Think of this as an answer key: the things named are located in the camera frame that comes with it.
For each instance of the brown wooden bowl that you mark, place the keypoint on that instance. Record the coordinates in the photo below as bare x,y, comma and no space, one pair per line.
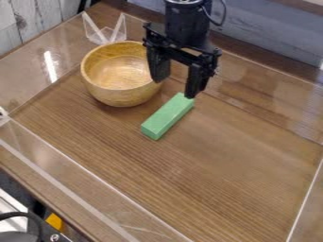
114,74

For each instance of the yellow label tag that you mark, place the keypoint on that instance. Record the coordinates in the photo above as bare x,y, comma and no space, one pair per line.
54,222

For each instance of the clear acrylic corner bracket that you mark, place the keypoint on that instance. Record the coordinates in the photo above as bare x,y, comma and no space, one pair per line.
104,35

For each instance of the clear acrylic front wall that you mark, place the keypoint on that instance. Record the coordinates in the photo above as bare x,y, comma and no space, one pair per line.
93,206

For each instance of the green rectangular block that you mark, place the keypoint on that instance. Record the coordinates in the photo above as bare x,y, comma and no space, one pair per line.
166,116

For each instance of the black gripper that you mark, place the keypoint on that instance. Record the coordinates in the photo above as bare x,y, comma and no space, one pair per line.
180,40

